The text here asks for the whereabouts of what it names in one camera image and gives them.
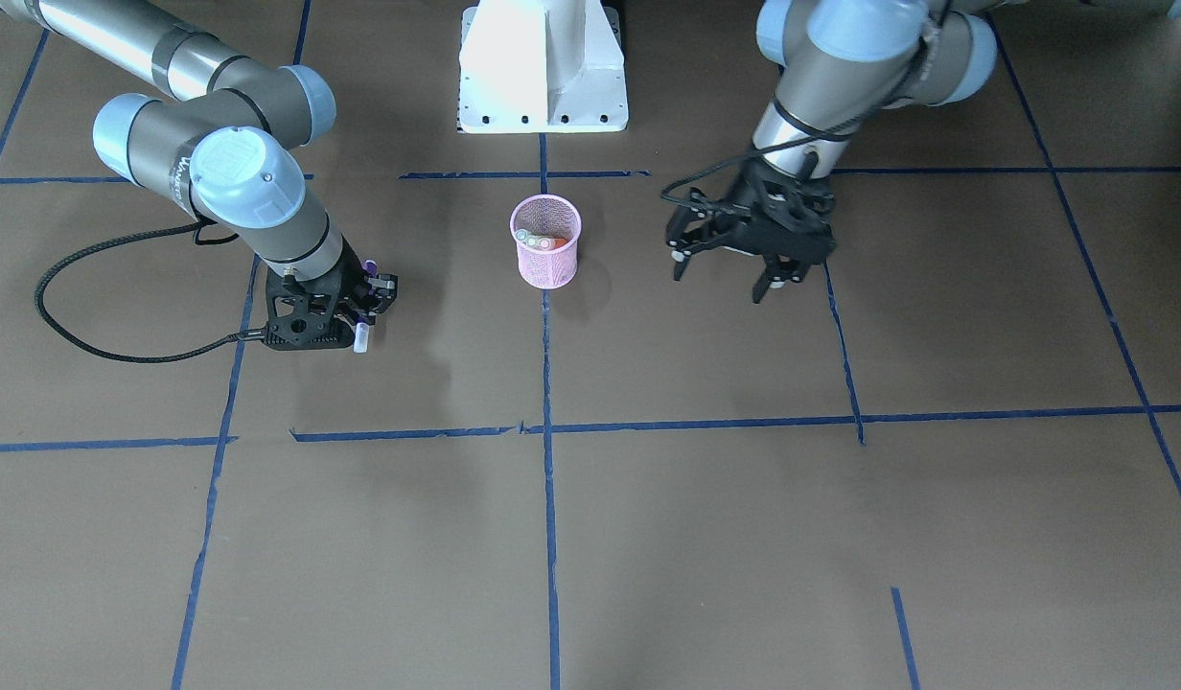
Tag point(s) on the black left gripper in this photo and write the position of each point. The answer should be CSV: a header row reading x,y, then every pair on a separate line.
x,y
741,221

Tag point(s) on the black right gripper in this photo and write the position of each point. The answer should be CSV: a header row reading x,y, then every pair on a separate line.
x,y
381,290

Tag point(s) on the purple marker pen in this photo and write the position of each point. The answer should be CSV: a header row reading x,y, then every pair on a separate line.
x,y
362,331

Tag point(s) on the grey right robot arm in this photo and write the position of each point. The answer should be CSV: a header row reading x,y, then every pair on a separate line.
x,y
218,141

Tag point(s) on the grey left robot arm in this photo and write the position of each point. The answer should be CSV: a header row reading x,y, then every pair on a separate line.
x,y
841,63

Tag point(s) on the pink mesh pen holder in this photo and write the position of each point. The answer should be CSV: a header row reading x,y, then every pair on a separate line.
x,y
546,230

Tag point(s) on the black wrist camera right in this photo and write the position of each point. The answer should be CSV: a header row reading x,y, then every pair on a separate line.
x,y
299,320

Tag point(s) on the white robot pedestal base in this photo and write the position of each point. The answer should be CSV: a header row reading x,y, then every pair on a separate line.
x,y
542,66

